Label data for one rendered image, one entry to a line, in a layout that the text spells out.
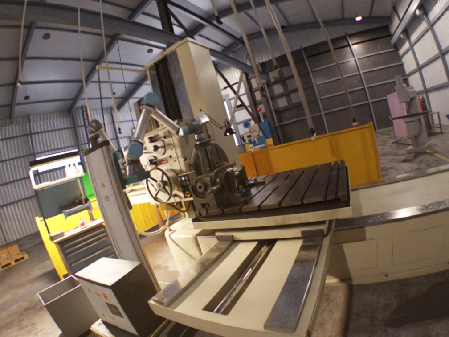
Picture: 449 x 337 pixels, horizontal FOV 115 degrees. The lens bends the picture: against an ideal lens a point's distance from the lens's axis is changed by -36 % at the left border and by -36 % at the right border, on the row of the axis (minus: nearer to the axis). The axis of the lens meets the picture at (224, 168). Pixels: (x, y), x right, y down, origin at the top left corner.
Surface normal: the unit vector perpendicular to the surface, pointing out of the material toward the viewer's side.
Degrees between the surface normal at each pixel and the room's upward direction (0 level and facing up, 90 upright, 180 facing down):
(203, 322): 90
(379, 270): 90
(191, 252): 90
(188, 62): 90
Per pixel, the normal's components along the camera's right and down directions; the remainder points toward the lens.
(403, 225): -0.49, 0.22
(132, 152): 0.51, 0.05
